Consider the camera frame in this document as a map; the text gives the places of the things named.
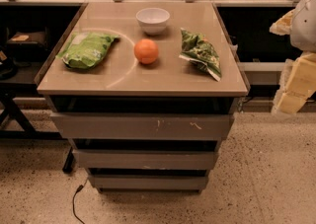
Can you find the orange fruit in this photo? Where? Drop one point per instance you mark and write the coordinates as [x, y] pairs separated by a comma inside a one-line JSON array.
[[146, 51]]

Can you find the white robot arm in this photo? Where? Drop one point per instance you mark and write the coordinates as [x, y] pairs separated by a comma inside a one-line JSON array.
[[303, 28]]

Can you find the light green snack bag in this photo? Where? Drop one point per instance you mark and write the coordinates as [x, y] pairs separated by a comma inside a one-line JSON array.
[[86, 50]]

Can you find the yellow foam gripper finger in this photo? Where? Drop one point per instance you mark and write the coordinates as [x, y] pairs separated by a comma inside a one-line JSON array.
[[282, 26], [297, 83]]

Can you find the white bowl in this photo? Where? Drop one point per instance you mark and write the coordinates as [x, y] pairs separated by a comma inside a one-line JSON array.
[[153, 21]]

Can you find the black table frame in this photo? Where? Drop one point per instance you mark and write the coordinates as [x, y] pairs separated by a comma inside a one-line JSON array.
[[13, 102]]

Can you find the grey drawer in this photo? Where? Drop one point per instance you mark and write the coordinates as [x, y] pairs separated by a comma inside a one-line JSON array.
[[145, 160], [148, 183], [133, 126]]

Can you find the grey middle drawer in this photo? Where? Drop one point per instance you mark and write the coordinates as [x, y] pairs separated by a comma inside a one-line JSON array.
[[145, 160]]

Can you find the dark green chip bag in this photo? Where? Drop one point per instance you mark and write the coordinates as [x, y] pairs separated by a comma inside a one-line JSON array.
[[200, 52]]

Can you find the grey top drawer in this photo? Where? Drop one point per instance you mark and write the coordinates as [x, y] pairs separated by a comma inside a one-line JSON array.
[[133, 126]]

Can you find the grey drawer cabinet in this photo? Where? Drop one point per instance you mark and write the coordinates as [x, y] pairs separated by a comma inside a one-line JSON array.
[[171, 85]]

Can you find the grey bottom drawer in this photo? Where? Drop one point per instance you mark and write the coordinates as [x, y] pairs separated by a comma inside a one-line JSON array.
[[148, 183]]

